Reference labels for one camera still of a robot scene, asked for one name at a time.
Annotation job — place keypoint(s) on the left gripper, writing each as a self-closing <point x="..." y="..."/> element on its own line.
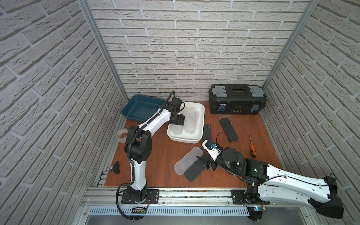
<point x="178" y="120"/>

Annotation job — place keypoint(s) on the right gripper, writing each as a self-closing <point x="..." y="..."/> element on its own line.
<point x="209" y="163"/>

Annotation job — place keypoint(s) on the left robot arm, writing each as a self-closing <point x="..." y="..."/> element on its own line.
<point x="138" y="145"/>

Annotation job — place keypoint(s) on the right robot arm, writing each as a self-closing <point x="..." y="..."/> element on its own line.
<point x="266" y="183"/>

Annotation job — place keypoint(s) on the white storage bin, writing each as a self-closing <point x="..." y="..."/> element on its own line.
<point x="190" y="138"/>

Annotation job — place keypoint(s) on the black pencil case tilted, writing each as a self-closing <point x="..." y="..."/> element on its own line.
<point x="229" y="130"/>

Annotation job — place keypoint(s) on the teal storage bin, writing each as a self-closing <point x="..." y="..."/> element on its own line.
<point x="141" y="107"/>

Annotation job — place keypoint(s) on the black pencil case upright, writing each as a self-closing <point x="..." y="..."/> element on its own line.
<point x="207" y="132"/>

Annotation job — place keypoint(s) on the black pencil case front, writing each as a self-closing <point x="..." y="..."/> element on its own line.
<point x="194" y="171"/>

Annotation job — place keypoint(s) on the ribbed translucent pencil case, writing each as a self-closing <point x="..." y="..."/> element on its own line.
<point x="187" y="161"/>

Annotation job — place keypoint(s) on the black plastic toolbox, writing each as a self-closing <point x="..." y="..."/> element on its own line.
<point x="236" y="99"/>

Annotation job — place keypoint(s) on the clear tape roll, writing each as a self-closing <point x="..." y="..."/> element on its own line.
<point x="121" y="135"/>

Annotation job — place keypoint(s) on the small black clamp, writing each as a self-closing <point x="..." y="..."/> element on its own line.
<point x="115" y="168"/>

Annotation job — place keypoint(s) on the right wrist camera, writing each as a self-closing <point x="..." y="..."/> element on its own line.
<point x="213" y="149"/>

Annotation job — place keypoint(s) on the orange handled screwdriver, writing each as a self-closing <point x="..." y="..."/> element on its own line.
<point x="252" y="148"/>

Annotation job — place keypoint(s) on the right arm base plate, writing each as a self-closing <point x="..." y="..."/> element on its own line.
<point x="240" y="196"/>

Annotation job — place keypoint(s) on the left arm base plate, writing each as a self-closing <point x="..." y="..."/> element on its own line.
<point x="140" y="197"/>

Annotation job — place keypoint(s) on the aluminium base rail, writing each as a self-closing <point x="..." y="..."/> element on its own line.
<point x="198" y="197"/>

